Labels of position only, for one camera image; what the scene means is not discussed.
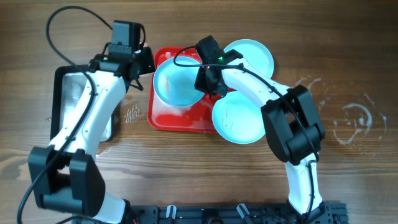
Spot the light blue plate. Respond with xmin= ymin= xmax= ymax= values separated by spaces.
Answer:
xmin=224 ymin=39 xmax=274 ymax=78
xmin=152 ymin=56 xmax=205 ymax=107
xmin=212 ymin=91 xmax=266 ymax=144

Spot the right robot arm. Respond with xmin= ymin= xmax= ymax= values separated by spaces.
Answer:
xmin=194 ymin=35 xmax=325 ymax=215

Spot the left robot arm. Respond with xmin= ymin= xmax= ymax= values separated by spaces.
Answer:
xmin=27 ymin=21 xmax=155 ymax=223

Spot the red plastic tray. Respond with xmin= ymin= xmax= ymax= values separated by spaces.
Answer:
xmin=147 ymin=46 xmax=275 ymax=134

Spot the black foil-lined tray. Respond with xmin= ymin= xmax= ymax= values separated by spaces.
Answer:
xmin=50 ymin=64 xmax=113 ymax=143

